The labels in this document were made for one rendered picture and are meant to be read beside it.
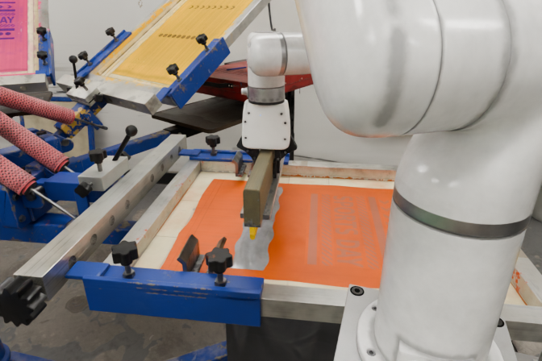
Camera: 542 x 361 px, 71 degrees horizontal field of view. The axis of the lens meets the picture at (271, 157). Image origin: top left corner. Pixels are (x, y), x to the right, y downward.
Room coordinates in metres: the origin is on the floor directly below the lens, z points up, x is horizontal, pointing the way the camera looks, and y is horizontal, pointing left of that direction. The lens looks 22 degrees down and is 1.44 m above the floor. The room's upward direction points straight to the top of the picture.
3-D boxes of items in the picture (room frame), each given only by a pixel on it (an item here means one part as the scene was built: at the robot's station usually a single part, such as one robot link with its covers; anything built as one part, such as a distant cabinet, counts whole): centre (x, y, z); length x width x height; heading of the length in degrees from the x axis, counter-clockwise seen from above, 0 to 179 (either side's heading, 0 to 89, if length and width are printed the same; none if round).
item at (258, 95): (0.77, 0.02, 1.26); 0.09 x 0.07 x 0.03; 83
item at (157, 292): (0.51, 0.16, 0.98); 0.30 x 0.05 x 0.07; 83
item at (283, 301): (0.76, -0.11, 0.97); 0.79 x 0.58 x 0.04; 83
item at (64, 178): (0.83, 0.45, 1.02); 0.17 x 0.06 x 0.05; 83
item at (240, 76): (2.02, 0.08, 1.06); 0.61 x 0.46 x 0.12; 143
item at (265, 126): (0.77, 0.01, 1.20); 0.10 x 0.07 x 0.11; 83
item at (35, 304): (0.46, 0.38, 1.02); 0.07 x 0.06 x 0.07; 83
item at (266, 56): (0.73, 0.01, 1.33); 0.15 x 0.10 x 0.11; 17
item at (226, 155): (1.07, 0.10, 0.98); 0.30 x 0.05 x 0.07; 83
